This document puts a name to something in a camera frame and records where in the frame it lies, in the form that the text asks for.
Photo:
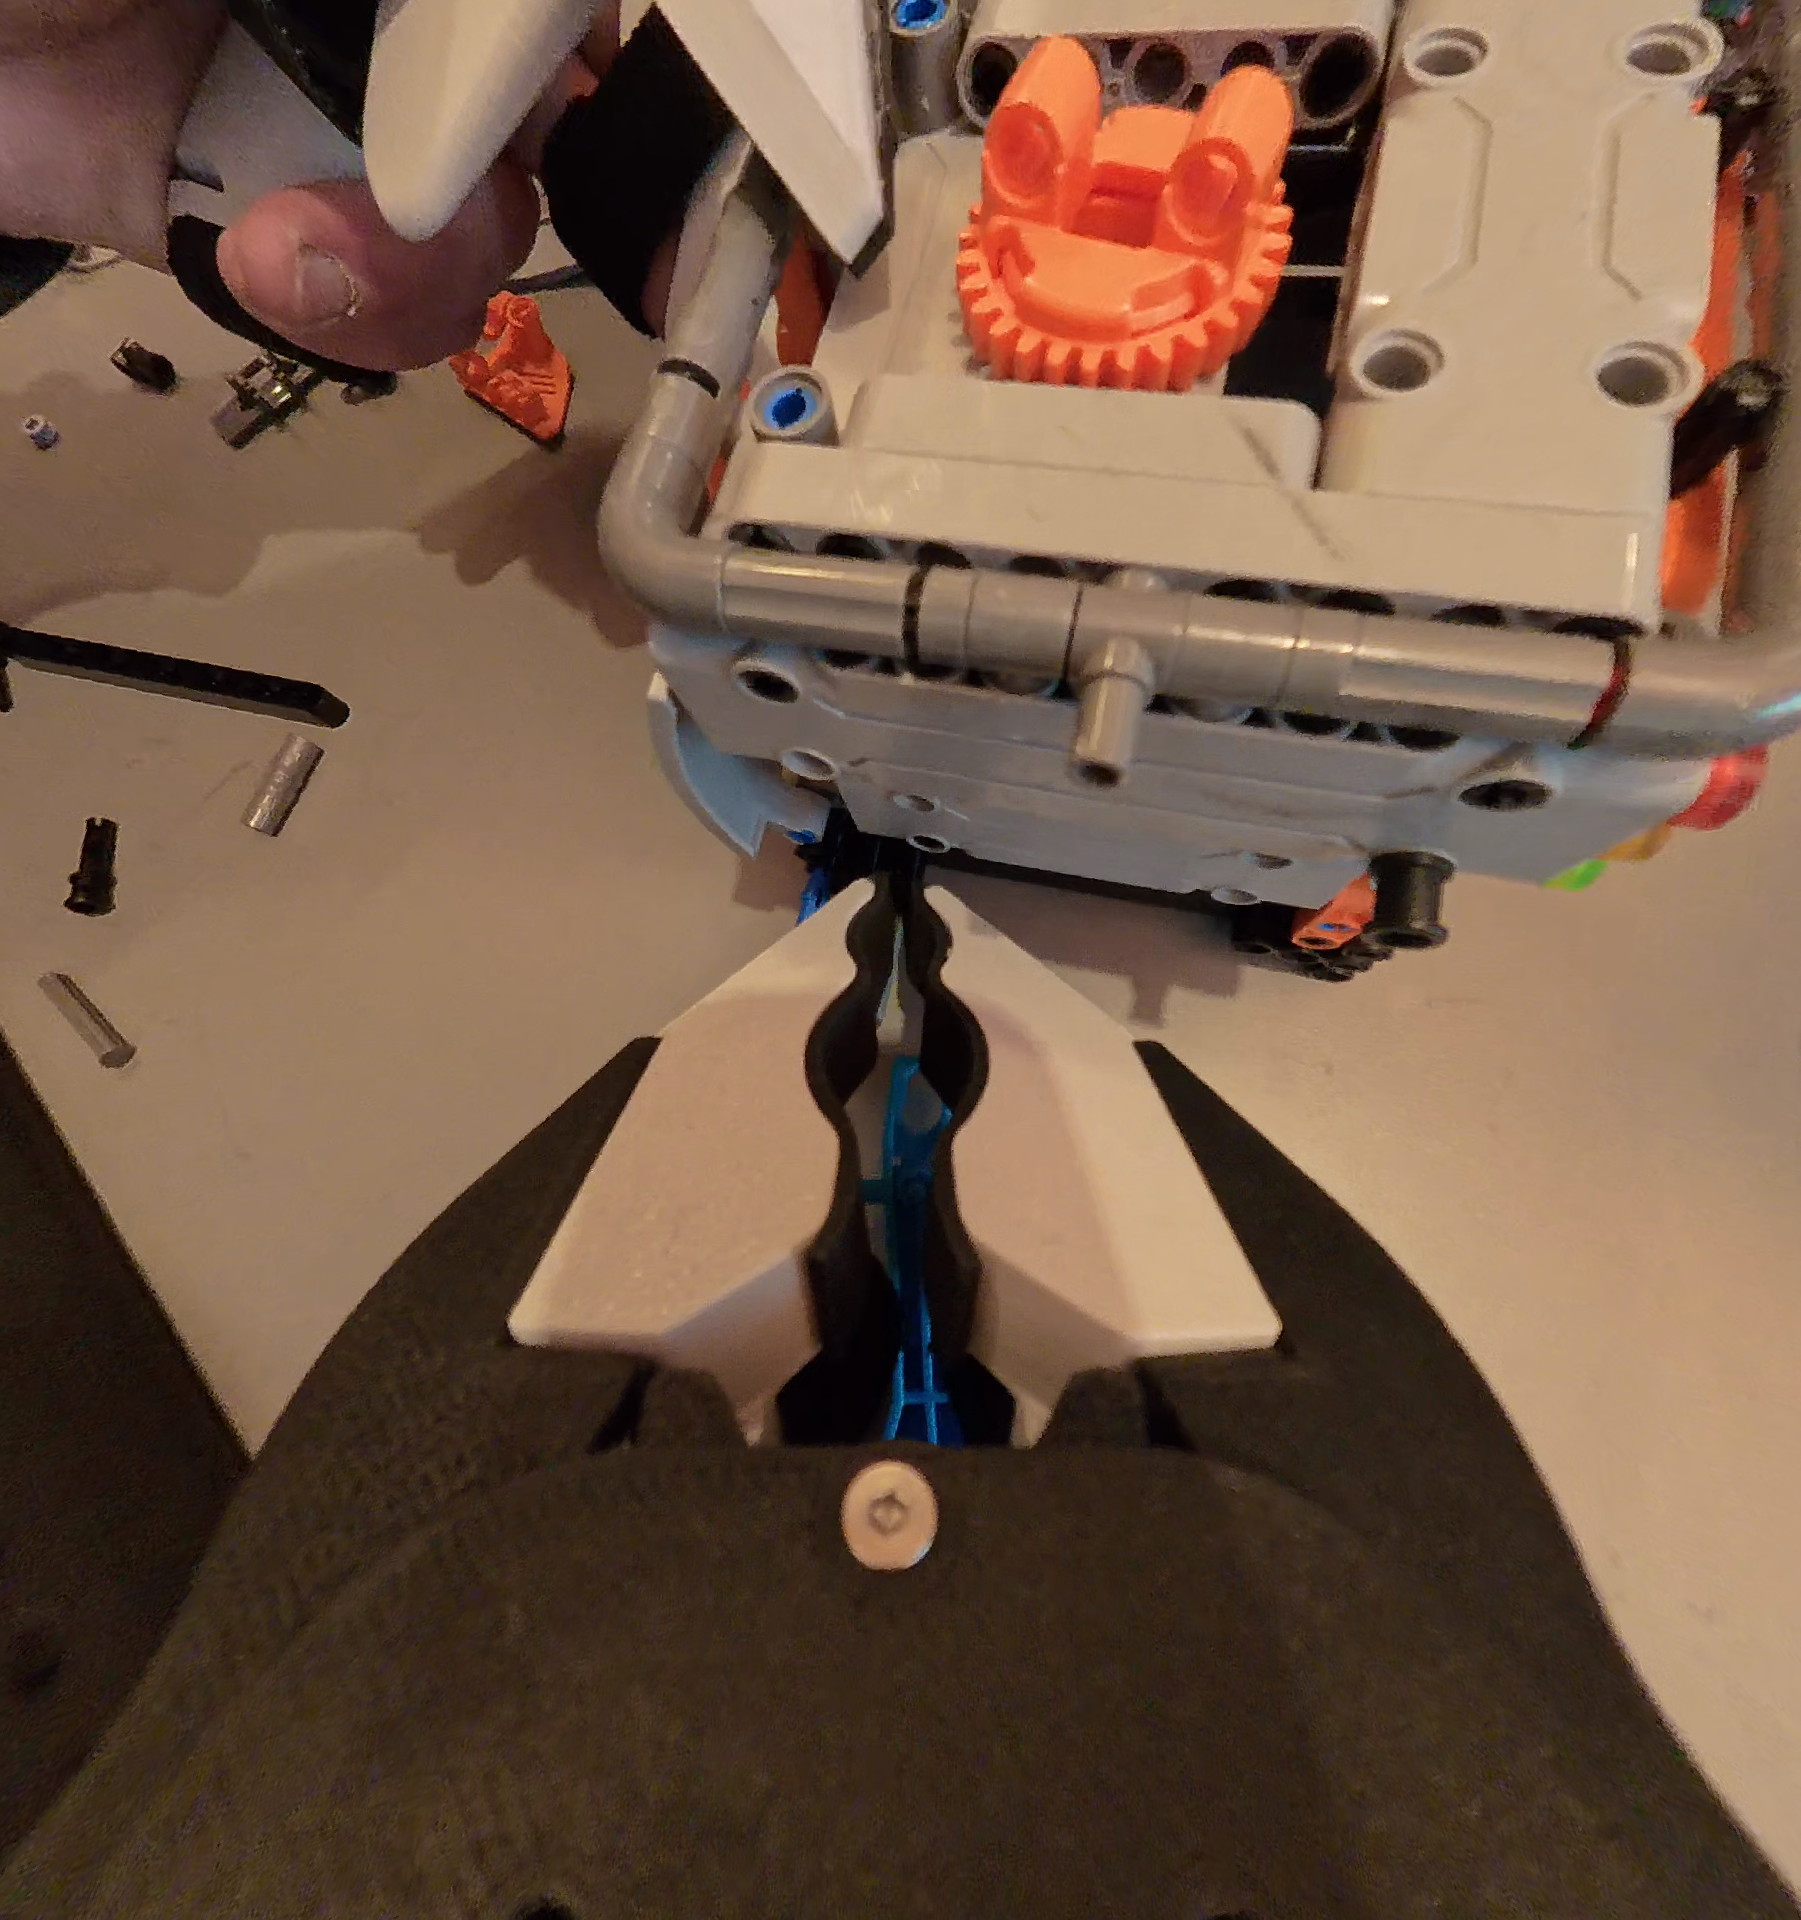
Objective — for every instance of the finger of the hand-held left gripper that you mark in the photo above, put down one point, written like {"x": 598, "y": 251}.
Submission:
{"x": 794, "y": 104}

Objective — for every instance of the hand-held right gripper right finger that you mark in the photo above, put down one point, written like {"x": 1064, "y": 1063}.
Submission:
{"x": 1125, "y": 1200}

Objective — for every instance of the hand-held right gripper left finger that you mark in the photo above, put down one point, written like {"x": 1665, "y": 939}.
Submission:
{"x": 660, "y": 1200}

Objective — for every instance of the turquoise plastic tool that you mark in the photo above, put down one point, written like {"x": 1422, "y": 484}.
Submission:
{"x": 911, "y": 1125}

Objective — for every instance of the grey building block model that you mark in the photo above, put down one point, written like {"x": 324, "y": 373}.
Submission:
{"x": 1515, "y": 225}

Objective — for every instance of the person's left hand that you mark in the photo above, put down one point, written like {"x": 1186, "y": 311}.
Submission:
{"x": 61, "y": 119}

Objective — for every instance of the orange wedge panel piece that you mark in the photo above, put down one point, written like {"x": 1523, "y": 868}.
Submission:
{"x": 518, "y": 375}

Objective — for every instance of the black rectangular piece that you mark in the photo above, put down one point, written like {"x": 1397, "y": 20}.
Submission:
{"x": 370, "y": 388}

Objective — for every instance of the grey flat hinge piece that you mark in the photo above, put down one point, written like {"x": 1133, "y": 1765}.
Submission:
{"x": 262, "y": 398}

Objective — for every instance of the black pin connector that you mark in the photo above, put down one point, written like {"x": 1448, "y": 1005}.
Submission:
{"x": 144, "y": 368}

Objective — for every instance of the short grey tube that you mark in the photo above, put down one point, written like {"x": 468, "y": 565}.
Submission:
{"x": 281, "y": 784}

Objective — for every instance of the black beam with holes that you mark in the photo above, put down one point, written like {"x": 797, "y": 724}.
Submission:
{"x": 165, "y": 674}

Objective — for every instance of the short dark axle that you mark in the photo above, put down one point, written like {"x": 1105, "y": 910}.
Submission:
{"x": 93, "y": 866}

